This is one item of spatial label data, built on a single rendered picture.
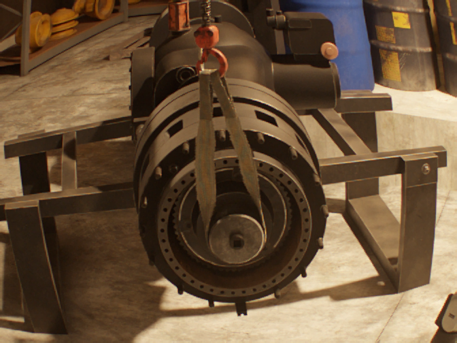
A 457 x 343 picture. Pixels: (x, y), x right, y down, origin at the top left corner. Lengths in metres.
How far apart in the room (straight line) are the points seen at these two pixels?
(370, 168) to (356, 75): 1.67
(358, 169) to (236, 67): 0.64
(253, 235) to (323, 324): 1.33
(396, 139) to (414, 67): 0.65
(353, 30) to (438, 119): 0.77
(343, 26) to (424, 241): 1.80
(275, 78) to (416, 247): 0.96
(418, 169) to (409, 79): 1.92
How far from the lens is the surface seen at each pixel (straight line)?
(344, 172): 3.94
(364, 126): 5.00
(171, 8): 2.84
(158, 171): 2.75
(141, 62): 4.10
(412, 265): 4.15
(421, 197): 4.03
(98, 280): 4.58
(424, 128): 5.32
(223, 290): 2.88
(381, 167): 3.99
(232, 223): 2.71
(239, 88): 3.10
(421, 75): 5.85
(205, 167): 2.69
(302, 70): 4.17
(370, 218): 4.84
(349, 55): 5.53
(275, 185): 2.84
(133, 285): 4.51
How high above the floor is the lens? 1.91
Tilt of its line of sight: 19 degrees down
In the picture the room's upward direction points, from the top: 4 degrees counter-clockwise
